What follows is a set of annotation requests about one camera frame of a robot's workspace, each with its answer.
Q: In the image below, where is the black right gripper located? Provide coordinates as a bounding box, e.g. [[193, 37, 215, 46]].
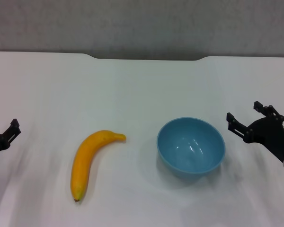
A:
[[226, 101, 284, 162]]

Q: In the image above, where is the blue bowl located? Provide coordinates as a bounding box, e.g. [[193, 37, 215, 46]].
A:
[[156, 117, 226, 179]]

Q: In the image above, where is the yellow banana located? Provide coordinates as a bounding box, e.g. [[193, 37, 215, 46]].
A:
[[70, 129, 127, 203]]

